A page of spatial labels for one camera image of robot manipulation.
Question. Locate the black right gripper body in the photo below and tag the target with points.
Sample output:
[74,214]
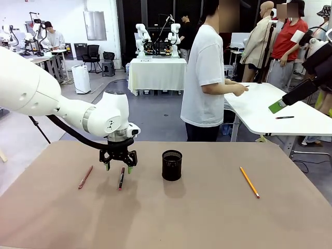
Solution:
[320,61]

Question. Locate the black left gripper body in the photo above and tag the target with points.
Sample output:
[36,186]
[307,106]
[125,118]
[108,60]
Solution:
[118,150]

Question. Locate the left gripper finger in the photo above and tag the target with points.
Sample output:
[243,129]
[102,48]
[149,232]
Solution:
[105,159]
[131,160]

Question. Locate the yellow pencil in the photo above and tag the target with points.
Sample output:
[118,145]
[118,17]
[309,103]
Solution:
[249,182]

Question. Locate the person's left forearm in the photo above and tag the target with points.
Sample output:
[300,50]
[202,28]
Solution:
[230,82]

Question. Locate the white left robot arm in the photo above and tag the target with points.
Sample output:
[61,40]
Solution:
[23,85]

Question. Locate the person's right forearm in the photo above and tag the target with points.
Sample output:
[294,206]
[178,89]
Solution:
[220,89]

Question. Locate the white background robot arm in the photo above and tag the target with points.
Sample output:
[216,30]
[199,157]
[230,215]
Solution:
[175,39]
[141,39]

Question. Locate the black mesh pen holder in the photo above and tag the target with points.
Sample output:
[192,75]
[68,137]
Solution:
[172,168]

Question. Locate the person's right hand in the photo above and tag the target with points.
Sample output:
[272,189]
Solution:
[240,89]

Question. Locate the black marker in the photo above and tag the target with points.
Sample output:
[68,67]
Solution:
[284,117]

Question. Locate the person in red shirt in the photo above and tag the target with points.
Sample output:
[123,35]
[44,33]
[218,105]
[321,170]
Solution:
[288,39]

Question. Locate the black tripod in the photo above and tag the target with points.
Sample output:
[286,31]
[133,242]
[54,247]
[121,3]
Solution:
[267,52]

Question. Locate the mannequin in beige coat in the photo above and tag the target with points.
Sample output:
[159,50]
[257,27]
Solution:
[256,39]

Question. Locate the black thin stand leg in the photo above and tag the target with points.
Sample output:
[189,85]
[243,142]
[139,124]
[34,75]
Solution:
[40,129]

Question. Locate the gray step stool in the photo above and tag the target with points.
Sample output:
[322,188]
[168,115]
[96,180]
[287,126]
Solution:
[229,70]

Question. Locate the white air purifier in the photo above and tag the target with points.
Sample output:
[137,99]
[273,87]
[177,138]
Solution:
[81,79]

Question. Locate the gray plastic stool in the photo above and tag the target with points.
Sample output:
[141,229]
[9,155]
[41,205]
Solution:
[108,68]

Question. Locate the white monitor back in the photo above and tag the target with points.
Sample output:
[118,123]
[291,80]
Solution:
[237,39]

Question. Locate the table with white cloth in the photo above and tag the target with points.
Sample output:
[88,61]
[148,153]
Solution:
[155,75]

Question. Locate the black bag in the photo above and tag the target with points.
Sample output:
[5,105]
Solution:
[109,56]

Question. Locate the person in white t-shirt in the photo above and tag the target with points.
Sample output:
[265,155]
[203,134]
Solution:
[205,64]

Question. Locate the black office chair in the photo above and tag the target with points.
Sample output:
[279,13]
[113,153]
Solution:
[92,52]

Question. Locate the light wooden leg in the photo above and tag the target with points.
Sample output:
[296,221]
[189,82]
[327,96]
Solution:
[3,155]

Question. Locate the dark standing board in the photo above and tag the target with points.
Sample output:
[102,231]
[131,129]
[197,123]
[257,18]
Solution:
[79,50]

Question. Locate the white lab desk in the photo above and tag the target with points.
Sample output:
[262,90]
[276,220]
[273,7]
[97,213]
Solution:
[61,52]

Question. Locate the brown top lab desk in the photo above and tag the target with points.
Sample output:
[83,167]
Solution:
[44,61]

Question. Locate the man in black clothes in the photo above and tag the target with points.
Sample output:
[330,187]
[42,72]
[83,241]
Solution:
[188,36]

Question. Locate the seated person in white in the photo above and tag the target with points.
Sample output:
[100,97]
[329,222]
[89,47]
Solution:
[55,39]

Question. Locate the small white background robot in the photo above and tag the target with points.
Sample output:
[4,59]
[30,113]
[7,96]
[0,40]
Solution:
[9,33]

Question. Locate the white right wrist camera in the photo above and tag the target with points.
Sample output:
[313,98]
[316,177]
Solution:
[297,36]

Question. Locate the metal wall panel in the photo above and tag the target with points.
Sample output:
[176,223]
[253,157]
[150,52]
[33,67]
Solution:
[95,26]

